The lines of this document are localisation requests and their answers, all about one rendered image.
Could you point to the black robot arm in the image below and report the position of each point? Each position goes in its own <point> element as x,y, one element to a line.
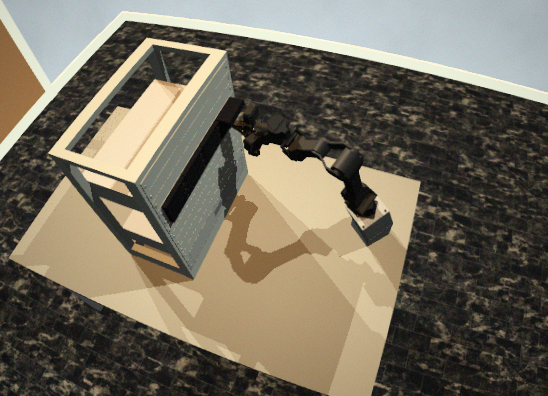
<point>346,167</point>

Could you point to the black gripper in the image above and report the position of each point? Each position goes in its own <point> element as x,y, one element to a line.
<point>249,117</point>

